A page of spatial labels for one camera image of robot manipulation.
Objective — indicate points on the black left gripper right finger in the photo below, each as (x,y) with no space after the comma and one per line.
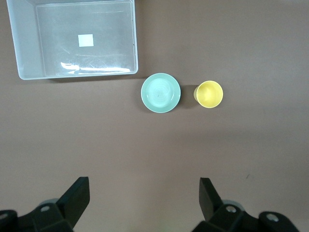
(212,207)

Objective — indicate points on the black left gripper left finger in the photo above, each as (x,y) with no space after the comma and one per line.
(70,205)

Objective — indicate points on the light green bowl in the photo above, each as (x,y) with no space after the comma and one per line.
(160,93)

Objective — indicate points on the clear plastic storage box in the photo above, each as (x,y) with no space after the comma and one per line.
(29,48)

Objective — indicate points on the yellow cup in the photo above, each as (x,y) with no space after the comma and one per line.
(209,94)

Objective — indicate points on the white square sticker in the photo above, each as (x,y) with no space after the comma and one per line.
(85,40)

